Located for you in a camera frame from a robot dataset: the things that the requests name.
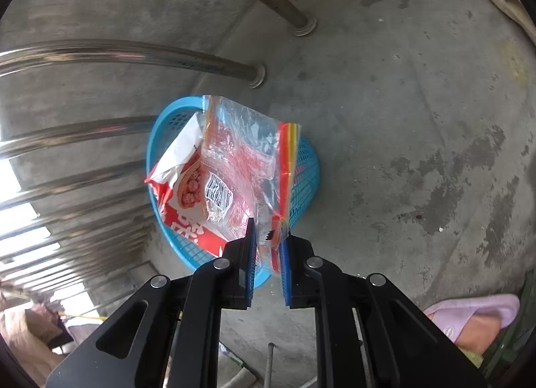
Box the blue plastic mesh basket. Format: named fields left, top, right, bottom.
left=145, top=96, right=321, bottom=289

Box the beige quilted jacket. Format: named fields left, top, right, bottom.
left=0, top=292, right=68, bottom=384

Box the person's foot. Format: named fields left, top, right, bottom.
left=454, top=315, right=514, bottom=351

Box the yellow broom handle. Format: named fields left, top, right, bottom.
left=59, top=312, right=107, bottom=322

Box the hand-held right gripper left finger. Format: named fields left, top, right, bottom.
left=45, top=217, right=256, bottom=388

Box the clear zip bag red print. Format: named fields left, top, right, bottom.
left=200, top=95, right=301, bottom=273

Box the steel balcony railing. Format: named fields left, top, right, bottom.
left=0, top=0, right=365, bottom=284

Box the pink slipper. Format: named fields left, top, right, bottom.
left=423, top=294, right=521, bottom=351

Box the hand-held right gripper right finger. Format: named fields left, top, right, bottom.
left=280, top=234, right=488, bottom=388

